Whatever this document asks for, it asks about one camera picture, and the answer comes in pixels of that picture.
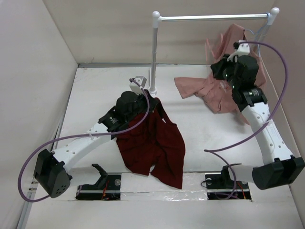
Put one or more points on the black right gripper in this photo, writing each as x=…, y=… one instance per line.
x=217, y=67

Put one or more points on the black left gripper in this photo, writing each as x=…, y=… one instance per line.
x=143, y=97

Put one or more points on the pink wire hanger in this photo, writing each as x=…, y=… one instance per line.
x=213, y=48

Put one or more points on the dark red t shirt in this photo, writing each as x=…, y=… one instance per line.
x=155, y=147

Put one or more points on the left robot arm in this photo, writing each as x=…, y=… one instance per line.
x=53, y=170

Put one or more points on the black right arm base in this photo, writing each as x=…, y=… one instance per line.
x=220, y=186

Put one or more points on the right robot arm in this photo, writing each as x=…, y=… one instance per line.
x=280, y=167

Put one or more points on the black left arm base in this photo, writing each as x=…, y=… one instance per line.
x=106, y=188

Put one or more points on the pink printed t shirt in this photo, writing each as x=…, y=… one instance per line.
x=217, y=94

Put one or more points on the white metal clothes rack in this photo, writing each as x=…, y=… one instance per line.
x=157, y=19

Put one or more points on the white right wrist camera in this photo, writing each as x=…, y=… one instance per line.
x=241, y=48

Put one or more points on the blue wire hanger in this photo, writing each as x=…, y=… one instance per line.
x=262, y=32

